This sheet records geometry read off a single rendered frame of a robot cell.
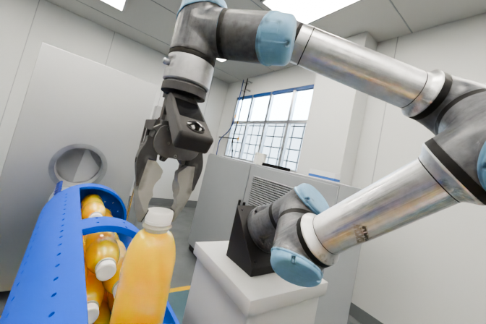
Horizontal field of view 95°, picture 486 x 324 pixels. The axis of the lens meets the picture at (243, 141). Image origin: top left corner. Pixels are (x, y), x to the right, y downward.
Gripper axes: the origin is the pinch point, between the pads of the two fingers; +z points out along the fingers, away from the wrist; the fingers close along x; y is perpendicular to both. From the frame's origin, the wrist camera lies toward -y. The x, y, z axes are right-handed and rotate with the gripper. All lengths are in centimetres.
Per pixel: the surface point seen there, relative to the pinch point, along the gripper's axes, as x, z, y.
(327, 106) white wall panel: -249, -104, 145
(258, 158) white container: -170, -14, 173
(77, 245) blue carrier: 7.0, 13.6, 21.2
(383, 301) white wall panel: -274, 103, 52
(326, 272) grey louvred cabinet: -153, 58, 54
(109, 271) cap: -0.1, 19.8, 21.4
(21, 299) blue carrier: 13.3, 19.0, 15.0
